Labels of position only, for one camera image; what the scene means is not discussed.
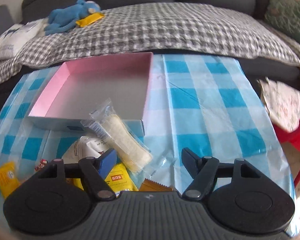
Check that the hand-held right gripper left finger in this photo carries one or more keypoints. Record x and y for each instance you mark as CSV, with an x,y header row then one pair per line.
x,y
107,161

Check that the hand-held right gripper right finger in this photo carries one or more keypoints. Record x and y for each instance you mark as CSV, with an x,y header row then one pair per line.
x,y
188,158

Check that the yellow chip packet blue label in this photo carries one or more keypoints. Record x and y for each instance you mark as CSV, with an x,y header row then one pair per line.
x,y
118,177

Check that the white snack packet grey print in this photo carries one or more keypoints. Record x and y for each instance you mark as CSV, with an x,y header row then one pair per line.
x,y
85,147

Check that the clear packet with cream cake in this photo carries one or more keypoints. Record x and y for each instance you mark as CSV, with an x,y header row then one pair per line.
x,y
125,140

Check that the pink-lined cardboard box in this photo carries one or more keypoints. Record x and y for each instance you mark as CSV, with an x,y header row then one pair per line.
x,y
102,87

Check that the orange-brown snack packet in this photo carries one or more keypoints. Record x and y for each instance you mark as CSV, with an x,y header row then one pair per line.
x,y
152,186

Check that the blue checked tablecloth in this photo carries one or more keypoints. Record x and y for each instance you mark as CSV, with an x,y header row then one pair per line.
x,y
215,105

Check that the red candy with white print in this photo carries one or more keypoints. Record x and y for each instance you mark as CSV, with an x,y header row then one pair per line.
x,y
41,165

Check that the small golden yellow snack packet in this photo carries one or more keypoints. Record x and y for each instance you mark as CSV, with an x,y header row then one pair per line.
x,y
6,177

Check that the floral beige cloth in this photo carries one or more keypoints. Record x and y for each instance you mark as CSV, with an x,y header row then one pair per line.
x,y
285,105

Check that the red plastic stool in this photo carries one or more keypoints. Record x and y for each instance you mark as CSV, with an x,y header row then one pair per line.
x,y
297,137

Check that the grey checked quilted blanket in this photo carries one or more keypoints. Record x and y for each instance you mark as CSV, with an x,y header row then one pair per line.
x,y
165,30

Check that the yellow packet beside plush toy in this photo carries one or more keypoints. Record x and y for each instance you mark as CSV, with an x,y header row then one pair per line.
x,y
90,19

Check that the blue plush toy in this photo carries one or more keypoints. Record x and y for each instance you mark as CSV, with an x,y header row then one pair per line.
x,y
62,17

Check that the white printed pillow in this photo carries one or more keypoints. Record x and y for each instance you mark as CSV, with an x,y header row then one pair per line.
x,y
10,40

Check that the green patterned cushion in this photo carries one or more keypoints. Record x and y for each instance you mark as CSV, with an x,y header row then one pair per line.
x,y
287,15

